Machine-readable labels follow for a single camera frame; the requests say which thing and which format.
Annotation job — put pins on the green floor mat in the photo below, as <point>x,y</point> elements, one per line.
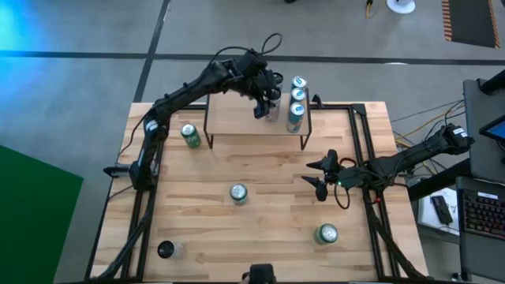
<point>31,221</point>

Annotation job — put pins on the black metal table frame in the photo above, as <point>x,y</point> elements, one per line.
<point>335,106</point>

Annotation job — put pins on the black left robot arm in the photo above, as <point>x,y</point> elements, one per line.
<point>185,92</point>

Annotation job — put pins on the green soda can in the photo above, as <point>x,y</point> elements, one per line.
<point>239,192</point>
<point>192,137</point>
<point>328,233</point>

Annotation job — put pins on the keyboard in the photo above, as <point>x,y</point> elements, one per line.
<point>483,215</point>

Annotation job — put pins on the blue energy drink can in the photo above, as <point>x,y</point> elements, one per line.
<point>294,120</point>
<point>298,94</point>
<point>299,81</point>

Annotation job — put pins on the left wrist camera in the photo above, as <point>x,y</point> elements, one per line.
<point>252,59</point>

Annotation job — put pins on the white paper sheet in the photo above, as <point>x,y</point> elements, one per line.
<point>426,213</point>

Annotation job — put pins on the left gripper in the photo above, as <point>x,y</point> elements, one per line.
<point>256,83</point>

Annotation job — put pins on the black desk support bar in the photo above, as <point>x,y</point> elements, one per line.
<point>438,181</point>

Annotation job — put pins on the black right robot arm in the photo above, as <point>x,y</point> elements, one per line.
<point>414,155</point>

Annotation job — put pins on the black mat with orange stripes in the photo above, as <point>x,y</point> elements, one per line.
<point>469,19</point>

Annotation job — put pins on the black box-shaped device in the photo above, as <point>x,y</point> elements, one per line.
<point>261,274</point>

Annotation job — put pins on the grey desk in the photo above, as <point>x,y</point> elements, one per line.
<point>475,130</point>

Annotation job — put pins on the black phone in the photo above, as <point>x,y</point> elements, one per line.
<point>441,209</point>

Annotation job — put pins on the dark screen with blue display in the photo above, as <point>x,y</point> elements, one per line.
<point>497,130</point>

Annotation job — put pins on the white round stand base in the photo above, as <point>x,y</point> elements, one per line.
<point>400,6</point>

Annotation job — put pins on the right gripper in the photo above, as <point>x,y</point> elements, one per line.
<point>347,176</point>

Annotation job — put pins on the wooden shelf with black legs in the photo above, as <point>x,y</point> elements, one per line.
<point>233,118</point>

